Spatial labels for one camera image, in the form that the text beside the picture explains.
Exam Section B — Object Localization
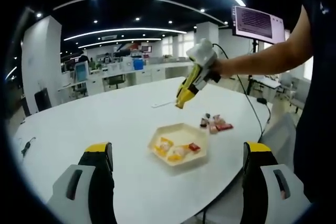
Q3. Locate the teal screen monitor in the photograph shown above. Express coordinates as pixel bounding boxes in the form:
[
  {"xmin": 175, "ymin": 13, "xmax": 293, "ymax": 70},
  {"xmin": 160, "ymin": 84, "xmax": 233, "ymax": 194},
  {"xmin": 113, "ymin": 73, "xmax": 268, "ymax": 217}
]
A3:
[{"xmin": 74, "ymin": 61, "xmax": 89, "ymax": 82}]

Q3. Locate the pile of food packets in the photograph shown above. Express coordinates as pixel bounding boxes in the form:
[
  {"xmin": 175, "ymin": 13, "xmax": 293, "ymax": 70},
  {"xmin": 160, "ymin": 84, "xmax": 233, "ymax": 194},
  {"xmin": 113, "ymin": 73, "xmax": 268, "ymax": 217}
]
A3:
[{"xmin": 199, "ymin": 113, "xmax": 234, "ymax": 135}]

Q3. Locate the person's dark shirt torso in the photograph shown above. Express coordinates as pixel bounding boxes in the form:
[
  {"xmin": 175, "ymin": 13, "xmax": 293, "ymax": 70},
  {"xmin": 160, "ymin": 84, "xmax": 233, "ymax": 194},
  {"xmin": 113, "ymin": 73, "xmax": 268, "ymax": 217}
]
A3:
[{"xmin": 293, "ymin": 0, "xmax": 335, "ymax": 204}]

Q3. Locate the black office chair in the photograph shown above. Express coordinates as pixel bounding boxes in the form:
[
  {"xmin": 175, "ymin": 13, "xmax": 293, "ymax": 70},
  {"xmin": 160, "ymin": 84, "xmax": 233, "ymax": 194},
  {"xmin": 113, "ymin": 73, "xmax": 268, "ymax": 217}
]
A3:
[{"xmin": 108, "ymin": 74, "xmax": 126, "ymax": 90}]

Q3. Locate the grey office chair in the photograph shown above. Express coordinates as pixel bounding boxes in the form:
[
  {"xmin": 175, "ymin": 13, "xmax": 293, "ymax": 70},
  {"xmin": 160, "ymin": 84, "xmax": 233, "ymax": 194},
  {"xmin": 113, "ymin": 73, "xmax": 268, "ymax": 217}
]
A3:
[{"xmin": 290, "ymin": 79, "xmax": 310, "ymax": 108}]

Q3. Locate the white square pillar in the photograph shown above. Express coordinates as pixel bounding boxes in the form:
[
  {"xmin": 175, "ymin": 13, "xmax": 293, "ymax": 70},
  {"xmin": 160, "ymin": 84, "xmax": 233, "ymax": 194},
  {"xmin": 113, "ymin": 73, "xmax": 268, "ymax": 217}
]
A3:
[{"xmin": 20, "ymin": 15, "xmax": 62, "ymax": 116}]

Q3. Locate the white flat strip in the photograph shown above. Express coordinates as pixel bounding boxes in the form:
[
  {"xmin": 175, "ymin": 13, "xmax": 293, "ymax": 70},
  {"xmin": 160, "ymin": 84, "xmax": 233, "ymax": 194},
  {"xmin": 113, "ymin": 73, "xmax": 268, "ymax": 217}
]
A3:
[{"xmin": 151, "ymin": 100, "xmax": 175, "ymax": 109}]

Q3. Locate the large screen monitor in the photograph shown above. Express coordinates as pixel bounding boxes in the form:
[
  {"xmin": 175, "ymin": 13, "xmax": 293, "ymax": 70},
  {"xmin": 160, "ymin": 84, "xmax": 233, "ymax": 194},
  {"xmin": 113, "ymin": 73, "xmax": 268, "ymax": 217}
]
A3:
[{"xmin": 231, "ymin": 5, "xmax": 286, "ymax": 44}]

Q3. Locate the black plug cable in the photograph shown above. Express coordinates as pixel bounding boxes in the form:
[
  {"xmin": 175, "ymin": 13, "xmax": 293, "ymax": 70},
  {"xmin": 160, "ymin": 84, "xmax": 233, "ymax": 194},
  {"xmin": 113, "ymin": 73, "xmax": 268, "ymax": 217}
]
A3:
[{"xmin": 20, "ymin": 136, "xmax": 37, "ymax": 158}]

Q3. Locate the white storage box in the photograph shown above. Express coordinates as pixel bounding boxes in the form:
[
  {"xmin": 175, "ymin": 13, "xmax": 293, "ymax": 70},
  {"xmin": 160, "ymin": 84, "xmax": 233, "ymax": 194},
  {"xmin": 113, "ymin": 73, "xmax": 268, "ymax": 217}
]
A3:
[{"xmin": 119, "ymin": 60, "xmax": 133, "ymax": 71}]

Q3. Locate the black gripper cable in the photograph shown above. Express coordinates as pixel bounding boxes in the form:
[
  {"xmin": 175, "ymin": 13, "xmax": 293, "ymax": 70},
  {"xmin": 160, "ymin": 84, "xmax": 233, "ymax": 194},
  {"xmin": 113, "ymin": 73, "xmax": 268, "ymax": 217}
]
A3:
[{"xmin": 212, "ymin": 42, "xmax": 265, "ymax": 141}]

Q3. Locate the cream hexagonal container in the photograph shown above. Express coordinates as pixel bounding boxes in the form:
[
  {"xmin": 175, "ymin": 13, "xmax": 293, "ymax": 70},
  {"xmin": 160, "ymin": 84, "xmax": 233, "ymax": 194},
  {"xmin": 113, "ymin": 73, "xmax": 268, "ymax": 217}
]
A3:
[{"xmin": 148, "ymin": 122, "xmax": 209, "ymax": 167}]

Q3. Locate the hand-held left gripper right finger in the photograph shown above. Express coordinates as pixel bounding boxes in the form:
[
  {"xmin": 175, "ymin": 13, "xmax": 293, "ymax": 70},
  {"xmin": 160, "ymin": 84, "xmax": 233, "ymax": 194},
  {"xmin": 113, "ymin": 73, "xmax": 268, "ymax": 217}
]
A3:
[{"xmin": 241, "ymin": 141, "xmax": 313, "ymax": 224}]

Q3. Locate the row of white office desks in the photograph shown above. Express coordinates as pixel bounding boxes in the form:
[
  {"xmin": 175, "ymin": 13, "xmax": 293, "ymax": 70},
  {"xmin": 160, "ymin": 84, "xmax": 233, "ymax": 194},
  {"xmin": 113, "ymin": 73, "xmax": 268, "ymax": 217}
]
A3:
[{"xmin": 59, "ymin": 61, "xmax": 195, "ymax": 99}]

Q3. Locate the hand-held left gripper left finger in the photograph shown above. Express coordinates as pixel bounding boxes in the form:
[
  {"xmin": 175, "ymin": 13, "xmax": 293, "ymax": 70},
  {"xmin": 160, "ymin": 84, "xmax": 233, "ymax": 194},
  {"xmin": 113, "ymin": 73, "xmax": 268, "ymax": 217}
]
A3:
[{"xmin": 46, "ymin": 142, "xmax": 118, "ymax": 224}]

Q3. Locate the white side desk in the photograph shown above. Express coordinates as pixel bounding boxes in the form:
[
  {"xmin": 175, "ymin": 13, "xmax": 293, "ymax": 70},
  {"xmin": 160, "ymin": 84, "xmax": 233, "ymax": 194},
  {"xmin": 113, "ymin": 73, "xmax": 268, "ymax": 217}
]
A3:
[{"xmin": 250, "ymin": 74, "xmax": 281, "ymax": 96}]

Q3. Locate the red white wall banner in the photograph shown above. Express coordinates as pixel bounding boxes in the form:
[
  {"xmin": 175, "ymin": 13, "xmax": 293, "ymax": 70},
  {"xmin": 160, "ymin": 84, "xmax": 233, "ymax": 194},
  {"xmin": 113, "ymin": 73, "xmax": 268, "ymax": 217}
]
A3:
[{"xmin": 114, "ymin": 41, "xmax": 144, "ymax": 57}]

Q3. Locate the blue box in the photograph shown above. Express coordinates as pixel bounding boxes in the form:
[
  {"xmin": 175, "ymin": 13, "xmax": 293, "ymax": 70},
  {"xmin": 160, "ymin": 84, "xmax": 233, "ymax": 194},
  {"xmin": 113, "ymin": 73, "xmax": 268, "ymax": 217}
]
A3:
[{"xmin": 132, "ymin": 58, "xmax": 145, "ymax": 70}]

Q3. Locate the black device with cable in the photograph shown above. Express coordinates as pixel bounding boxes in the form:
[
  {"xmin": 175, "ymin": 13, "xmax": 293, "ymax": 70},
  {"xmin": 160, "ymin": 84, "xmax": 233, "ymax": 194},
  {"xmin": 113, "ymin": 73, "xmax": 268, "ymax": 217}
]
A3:
[{"xmin": 256, "ymin": 97, "xmax": 272, "ymax": 124}]

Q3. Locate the black monitor stand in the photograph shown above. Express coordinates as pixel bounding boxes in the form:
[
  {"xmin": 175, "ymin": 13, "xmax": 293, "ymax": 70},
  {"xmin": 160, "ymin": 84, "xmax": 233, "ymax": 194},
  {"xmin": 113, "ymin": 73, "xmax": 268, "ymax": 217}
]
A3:
[{"xmin": 246, "ymin": 39, "xmax": 262, "ymax": 96}]

